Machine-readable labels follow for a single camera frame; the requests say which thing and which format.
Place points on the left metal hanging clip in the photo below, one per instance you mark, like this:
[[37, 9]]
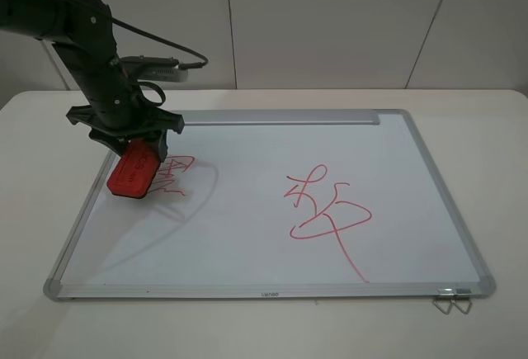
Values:
[[443, 303]]

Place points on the right metal hanging clip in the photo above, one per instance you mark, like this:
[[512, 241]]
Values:
[[462, 304]]

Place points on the red whiteboard eraser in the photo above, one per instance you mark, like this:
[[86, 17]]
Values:
[[134, 173]]

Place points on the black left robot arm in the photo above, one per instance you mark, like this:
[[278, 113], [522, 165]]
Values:
[[81, 34]]

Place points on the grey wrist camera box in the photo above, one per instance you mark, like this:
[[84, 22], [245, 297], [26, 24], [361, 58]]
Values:
[[154, 69]]

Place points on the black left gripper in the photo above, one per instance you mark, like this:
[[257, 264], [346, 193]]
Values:
[[137, 115]]

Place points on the metal hanging clip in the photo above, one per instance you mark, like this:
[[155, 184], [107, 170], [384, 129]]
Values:
[[462, 304], [443, 303]]

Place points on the white whiteboard with grey frame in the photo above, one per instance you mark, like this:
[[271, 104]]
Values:
[[274, 205]]

